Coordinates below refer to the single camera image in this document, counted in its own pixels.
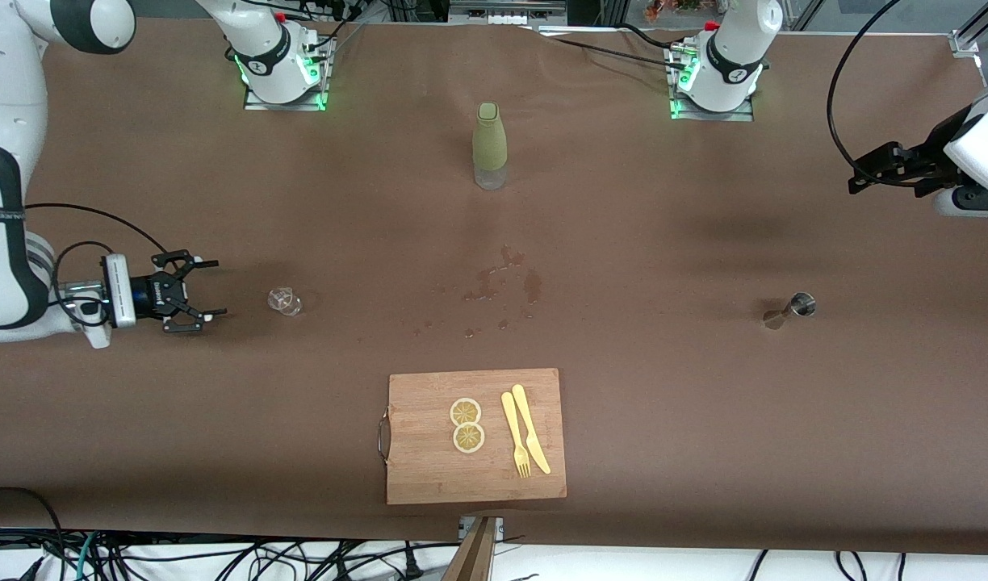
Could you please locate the wooden cutting board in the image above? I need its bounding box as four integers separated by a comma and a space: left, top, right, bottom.
387, 369, 567, 506

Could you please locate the yellow plastic fork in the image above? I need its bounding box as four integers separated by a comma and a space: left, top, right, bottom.
501, 391, 532, 479

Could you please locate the steel double jigger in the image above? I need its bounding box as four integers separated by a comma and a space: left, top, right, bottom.
763, 292, 818, 331

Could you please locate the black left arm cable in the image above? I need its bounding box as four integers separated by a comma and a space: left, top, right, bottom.
827, 0, 947, 188

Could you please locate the wooden post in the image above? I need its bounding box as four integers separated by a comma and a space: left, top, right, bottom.
442, 516, 499, 581

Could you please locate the green bottle with glass base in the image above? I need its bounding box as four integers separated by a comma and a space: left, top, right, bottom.
471, 102, 509, 191

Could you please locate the grey metal box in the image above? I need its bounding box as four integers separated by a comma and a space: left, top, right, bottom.
450, 0, 567, 25

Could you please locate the green floor cable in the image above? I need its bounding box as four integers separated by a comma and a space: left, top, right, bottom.
76, 531, 99, 581

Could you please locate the brown table cover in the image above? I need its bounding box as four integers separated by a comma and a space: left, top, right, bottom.
0, 15, 988, 556

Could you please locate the yellow plastic knife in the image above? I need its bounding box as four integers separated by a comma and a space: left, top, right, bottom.
512, 384, 552, 475

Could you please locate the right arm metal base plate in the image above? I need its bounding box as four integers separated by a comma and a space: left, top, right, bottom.
242, 55, 331, 112

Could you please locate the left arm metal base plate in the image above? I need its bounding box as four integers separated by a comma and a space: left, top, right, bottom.
668, 95, 755, 122

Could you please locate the thick black floor cable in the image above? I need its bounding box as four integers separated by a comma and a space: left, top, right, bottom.
0, 487, 67, 581

